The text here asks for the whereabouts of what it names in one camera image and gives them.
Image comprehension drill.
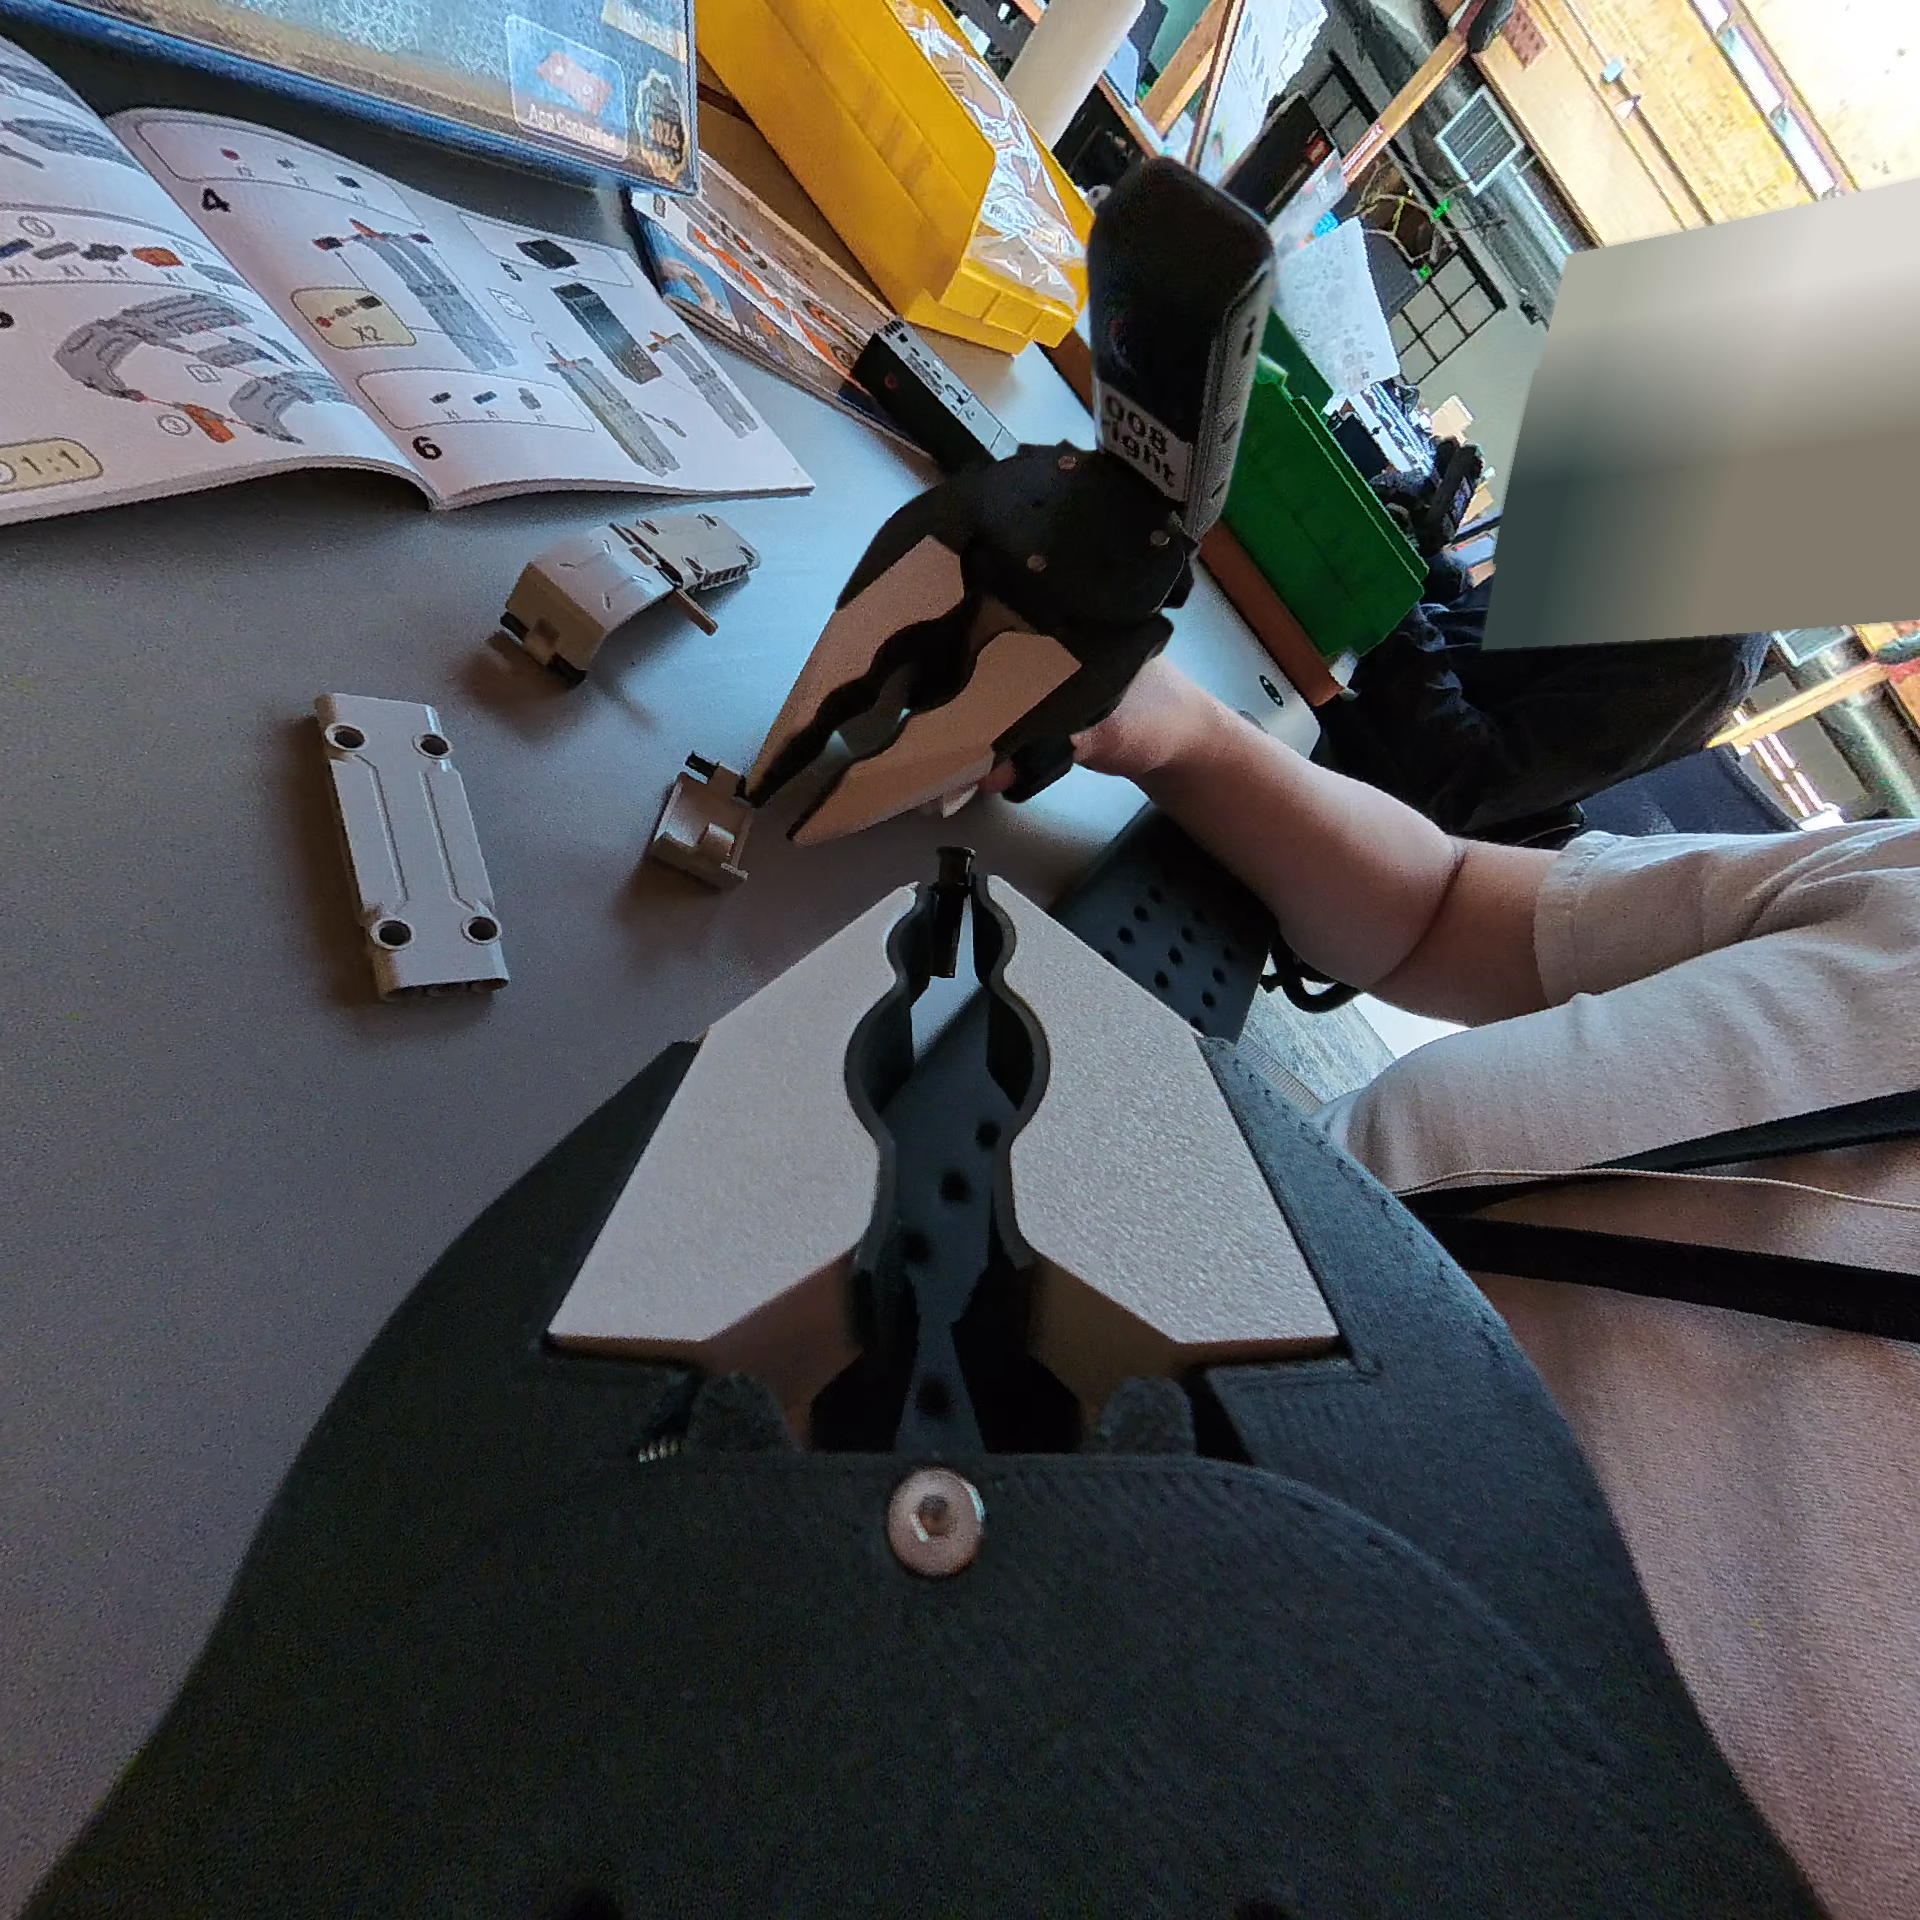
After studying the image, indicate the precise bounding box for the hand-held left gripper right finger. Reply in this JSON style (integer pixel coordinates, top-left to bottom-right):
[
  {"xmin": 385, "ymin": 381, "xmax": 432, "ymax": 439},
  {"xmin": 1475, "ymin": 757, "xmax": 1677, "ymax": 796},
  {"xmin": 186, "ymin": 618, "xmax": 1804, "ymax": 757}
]
[{"xmin": 972, "ymin": 878, "xmax": 1340, "ymax": 1452}]

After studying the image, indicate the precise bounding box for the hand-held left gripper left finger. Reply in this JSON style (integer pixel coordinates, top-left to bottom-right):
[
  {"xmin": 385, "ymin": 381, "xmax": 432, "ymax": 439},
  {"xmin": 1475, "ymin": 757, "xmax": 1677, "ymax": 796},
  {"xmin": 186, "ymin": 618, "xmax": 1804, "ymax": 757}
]
[{"xmin": 548, "ymin": 882, "xmax": 920, "ymax": 1452}]

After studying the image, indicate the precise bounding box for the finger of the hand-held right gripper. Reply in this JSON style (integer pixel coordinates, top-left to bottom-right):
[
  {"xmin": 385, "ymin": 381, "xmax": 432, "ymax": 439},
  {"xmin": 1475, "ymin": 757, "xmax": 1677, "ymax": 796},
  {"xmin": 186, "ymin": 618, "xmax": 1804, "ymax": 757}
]
[
  {"xmin": 742, "ymin": 534, "xmax": 992, "ymax": 804},
  {"xmin": 785, "ymin": 626, "xmax": 1083, "ymax": 845}
]

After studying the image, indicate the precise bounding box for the small grey hinge piece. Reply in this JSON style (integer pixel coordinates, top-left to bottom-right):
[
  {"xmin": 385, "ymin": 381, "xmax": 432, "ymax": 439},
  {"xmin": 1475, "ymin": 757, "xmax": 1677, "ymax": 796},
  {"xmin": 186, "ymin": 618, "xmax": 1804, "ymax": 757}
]
[{"xmin": 647, "ymin": 754, "xmax": 754, "ymax": 892}]

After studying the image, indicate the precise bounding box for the person's right forearm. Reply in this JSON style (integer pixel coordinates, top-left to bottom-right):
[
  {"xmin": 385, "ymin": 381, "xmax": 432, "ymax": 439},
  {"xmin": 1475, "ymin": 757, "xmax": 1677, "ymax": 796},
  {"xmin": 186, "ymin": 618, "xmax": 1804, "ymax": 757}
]
[{"xmin": 1184, "ymin": 688, "xmax": 1570, "ymax": 1025}]

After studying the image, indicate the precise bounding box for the grey desk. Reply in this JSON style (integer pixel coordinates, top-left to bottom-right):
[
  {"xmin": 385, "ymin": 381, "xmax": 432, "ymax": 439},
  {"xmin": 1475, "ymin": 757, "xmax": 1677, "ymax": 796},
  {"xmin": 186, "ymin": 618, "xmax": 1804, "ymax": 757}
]
[{"xmin": 0, "ymin": 29, "xmax": 1324, "ymax": 1920}]

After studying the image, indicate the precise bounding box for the person's right hand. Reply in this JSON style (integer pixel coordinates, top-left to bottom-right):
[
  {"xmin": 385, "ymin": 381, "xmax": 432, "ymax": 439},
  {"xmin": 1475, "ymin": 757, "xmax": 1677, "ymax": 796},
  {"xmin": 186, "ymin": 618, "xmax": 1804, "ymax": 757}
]
[{"xmin": 984, "ymin": 656, "xmax": 1246, "ymax": 804}]

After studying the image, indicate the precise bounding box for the black battery box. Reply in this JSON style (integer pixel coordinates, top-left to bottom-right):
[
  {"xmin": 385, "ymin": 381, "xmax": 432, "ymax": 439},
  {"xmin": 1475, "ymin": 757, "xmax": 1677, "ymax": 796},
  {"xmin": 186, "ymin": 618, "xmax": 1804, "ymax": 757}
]
[{"xmin": 848, "ymin": 322, "xmax": 1026, "ymax": 463}]

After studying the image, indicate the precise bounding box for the green plastic bin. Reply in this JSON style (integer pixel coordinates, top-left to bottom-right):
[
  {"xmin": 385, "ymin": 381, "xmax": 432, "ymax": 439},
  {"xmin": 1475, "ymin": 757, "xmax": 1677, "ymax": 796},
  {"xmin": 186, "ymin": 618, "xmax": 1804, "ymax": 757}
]
[{"xmin": 1218, "ymin": 306, "xmax": 1430, "ymax": 663}]

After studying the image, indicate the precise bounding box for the grey curved panel assembly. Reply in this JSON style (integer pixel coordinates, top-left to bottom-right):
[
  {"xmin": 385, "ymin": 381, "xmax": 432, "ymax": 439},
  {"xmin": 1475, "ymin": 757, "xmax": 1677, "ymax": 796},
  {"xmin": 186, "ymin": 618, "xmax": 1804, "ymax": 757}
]
[{"xmin": 496, "ymin": 512, "xmax": 763, "ymax": 688}]

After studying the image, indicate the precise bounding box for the white plastic bag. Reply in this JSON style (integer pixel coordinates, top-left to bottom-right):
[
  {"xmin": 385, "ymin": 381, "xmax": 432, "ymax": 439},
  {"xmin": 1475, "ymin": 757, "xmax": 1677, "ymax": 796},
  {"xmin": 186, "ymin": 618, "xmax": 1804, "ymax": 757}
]
[{"xmin": 1275, "ymin": 215, "xmax": 1405, "ymax": 394}]

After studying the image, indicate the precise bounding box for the orange printed manual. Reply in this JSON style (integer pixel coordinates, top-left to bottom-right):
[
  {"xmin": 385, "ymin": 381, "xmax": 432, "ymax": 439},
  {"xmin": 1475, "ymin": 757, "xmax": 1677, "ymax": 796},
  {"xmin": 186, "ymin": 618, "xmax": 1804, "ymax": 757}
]
[{"xmin": 627, "ymin": 142, "xmax": 964, "ymax": 451}]

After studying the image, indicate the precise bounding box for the clear plastic bag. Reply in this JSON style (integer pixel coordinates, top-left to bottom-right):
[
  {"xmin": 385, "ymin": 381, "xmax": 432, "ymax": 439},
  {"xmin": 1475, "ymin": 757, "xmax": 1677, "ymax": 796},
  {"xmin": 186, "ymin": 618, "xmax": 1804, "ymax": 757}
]
[{"xmin": 868, "ymin": 0, "xmax": 1091, "ymax": 301}]

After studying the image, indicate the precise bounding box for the black printed carton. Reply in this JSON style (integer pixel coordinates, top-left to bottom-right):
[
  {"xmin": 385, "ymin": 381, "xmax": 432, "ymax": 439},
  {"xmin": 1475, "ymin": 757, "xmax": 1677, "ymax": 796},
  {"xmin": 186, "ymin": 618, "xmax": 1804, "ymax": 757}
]
[{"xmin": 1228, "ymin": 93, "xmax": 1340, "ymax": 212}]

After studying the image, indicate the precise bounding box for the yellow plastic bin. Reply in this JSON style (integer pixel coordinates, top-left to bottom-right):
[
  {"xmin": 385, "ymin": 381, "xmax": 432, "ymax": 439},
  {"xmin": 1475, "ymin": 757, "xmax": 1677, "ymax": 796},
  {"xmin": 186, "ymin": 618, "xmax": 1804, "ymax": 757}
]
[{"xmin": 693, "ymin": 0, "xmax": 1098, "ymax": 357}]

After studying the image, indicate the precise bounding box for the grey flat panel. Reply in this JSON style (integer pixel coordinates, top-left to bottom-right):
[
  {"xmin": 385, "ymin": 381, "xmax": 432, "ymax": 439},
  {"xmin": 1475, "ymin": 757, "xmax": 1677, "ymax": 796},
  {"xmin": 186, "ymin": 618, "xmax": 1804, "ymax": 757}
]
[{"xmin": 315, "ymin": 692, "xmax": 513, "ymax": 1003}]

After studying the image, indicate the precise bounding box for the white air vent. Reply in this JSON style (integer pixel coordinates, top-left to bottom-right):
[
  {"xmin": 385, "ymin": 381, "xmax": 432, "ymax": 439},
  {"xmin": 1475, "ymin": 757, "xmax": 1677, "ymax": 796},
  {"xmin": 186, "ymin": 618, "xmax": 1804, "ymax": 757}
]
[{"xmin": 1432, "ymin": 93, "xmax": 1532, "ymax": 197}]

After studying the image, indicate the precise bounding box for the person's beige shirt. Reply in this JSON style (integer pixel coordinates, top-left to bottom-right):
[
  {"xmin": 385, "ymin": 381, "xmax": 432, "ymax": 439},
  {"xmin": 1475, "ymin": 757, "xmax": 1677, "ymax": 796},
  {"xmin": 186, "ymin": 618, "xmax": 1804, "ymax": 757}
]
[{"xmin": 1318, "ymin": 817, "xmax": 1920, "ymax": 1920}]

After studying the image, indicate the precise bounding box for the dark office chair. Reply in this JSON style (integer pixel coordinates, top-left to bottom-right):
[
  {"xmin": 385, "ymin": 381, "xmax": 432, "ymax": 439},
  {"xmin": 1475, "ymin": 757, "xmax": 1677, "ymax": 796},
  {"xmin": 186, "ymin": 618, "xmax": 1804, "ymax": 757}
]
[{"xmin": 1575, "ymin": 747, "xmax": 1837, "ymax": 841}]

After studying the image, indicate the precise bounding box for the blue robot kit box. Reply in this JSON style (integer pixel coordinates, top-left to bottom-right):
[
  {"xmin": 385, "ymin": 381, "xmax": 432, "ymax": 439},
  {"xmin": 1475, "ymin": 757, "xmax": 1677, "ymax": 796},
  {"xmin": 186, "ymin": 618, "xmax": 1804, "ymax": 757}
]
[{"xmin": 58, "ymin": 0, "xmax": 705, "ymax": 197}]

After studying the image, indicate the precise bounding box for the open instruction booklet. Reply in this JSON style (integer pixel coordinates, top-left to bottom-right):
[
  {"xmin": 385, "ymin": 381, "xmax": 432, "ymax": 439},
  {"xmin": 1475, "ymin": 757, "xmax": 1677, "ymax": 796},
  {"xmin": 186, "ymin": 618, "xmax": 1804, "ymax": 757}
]
[{"xmin": 0, "ymin": 36, "xmax": 816, "ymax": 528}]

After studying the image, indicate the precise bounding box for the black shoulder strap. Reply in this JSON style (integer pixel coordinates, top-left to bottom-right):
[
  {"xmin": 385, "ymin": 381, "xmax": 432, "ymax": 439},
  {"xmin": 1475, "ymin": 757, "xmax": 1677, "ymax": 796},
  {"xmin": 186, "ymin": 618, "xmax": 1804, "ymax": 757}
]
[{"xmin": 1400, "ymin": 1092, "xmax": 1920, "ymax": 1347}]

